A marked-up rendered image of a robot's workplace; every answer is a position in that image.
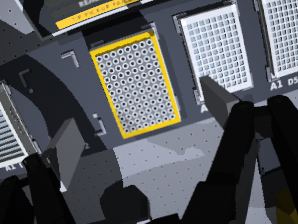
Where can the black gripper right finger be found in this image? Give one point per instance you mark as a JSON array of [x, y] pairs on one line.
[[224, 197]]

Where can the yellow open-top bin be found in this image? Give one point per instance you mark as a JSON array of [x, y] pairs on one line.
[[285, 208]]

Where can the dark grey flat plate with white rg label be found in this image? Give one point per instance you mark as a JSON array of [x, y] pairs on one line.
[[267, 158]]

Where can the yellow-framed tip rack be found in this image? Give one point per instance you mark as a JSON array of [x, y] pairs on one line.
[[136, 82]]

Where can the light grey base plate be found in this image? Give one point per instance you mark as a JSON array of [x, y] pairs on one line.
[[107, 186]]

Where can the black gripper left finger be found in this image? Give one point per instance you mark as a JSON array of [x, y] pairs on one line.
[[58, 163]]

